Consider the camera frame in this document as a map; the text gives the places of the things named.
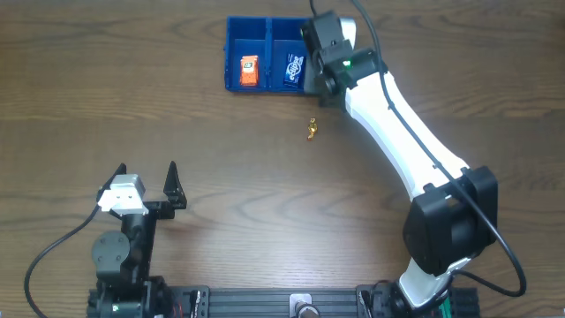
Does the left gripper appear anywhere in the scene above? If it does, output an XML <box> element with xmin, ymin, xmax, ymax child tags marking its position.
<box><xmin>97</xmin><ymin>161</ymin><xmax>188</xmax><ymax>221</ymax></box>

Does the orange candy box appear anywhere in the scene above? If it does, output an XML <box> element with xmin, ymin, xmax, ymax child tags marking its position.
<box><xmin>239</xmin><ymin>55</ymin><xmax>260</xmax><ymax>87</ymax></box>

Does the blue candy pack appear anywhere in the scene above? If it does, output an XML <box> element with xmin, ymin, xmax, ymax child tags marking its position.
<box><xmin>282</xmin><ymin>52</ymin><xmax>307</xmax><ymax>87</ymax></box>

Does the blue tray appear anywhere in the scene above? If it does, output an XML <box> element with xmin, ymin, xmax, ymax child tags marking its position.
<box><xmin>223</xmin><ymin>16</ymin><xmax>319</xmax><ymax>95</ymax></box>

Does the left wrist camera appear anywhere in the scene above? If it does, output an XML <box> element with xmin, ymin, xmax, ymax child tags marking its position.
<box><xmin>96</xmin><ymin>173</ymin><xmax>150</xmax><ymax>216</ymax></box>

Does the black cable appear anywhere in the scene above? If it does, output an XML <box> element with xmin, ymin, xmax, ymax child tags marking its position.
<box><xmin>24</xmin><ymin>205</ymin><xmax>102</xmax><ymax>318</ymax></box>
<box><xmin>308</xmin><ymin>0</ymin><xmax>529</xmax><ymax>298</ymax></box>

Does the mounting rail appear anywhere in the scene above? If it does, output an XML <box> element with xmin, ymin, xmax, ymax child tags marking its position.
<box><xmin>87</xmin><ymin>284</ymin><xmax>482</xmax><ymax>318</ymax></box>

